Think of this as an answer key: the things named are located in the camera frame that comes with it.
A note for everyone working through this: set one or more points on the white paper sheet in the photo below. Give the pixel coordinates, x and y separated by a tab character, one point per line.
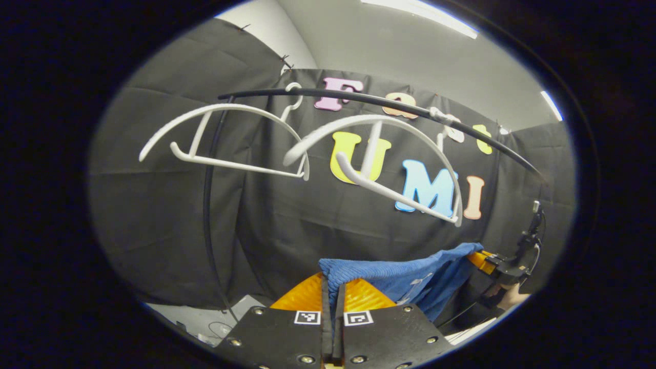
471	332

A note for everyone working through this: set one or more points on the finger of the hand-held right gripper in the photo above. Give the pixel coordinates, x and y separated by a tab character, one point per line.
482	259

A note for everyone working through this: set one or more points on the white plastic hanger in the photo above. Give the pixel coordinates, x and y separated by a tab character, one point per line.
371	148
230	106

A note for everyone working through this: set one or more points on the black backdrop cloth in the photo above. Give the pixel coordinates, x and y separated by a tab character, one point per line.
169	230

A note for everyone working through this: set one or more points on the black clothes rack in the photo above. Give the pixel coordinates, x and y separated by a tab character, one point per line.
359	97

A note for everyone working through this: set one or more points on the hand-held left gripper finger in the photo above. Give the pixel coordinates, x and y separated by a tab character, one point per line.
338	338
326	333

